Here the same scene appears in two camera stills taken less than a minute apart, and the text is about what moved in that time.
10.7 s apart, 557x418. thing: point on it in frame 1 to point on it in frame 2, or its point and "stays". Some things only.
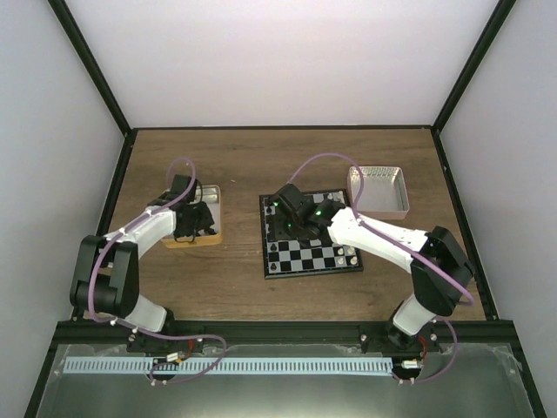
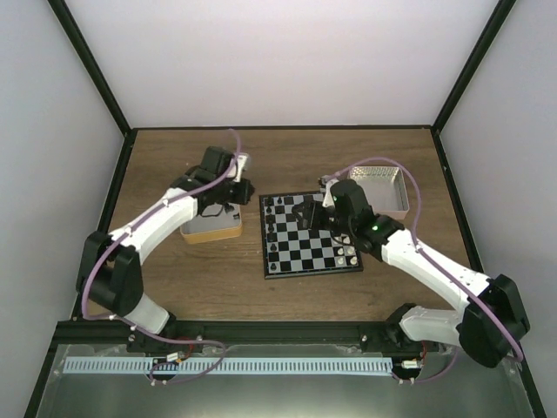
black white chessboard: [310, 258] stays
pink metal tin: [385, 194] stays
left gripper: [208, 222] to [244, 196]
